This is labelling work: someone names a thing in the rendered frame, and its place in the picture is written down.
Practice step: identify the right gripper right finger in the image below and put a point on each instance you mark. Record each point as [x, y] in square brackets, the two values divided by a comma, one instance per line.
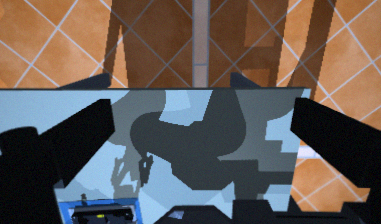
[352, 147]

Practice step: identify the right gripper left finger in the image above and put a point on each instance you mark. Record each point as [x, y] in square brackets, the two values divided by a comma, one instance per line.
[27, 195]

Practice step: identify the blue flat plate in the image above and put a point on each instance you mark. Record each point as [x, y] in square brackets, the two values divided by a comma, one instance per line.
[64, 206]

